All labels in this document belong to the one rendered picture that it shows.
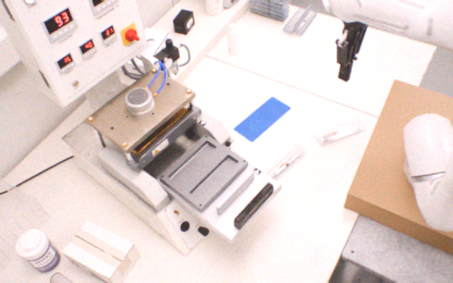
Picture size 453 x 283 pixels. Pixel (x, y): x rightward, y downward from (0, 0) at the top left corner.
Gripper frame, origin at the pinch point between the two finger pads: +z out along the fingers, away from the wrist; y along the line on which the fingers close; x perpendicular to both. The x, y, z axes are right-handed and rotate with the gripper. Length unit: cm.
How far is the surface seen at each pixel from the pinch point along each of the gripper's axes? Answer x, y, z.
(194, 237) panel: 14, -52, 41
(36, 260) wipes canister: 41, -89, 34
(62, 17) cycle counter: 53, -48, -21
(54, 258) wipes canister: 41, -85, 39
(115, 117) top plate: 43, -49, 8
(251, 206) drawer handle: -1.3, -41.4, 17.7
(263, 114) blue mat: 31, 3, 44
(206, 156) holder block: 21.2, -35.9, 20.8
